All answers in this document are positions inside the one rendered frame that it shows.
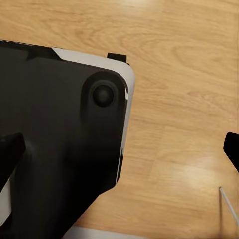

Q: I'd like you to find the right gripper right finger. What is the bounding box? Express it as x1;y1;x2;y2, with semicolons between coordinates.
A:
223;132;239;172

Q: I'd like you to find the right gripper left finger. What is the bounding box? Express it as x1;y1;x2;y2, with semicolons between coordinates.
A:
0;132;26;192

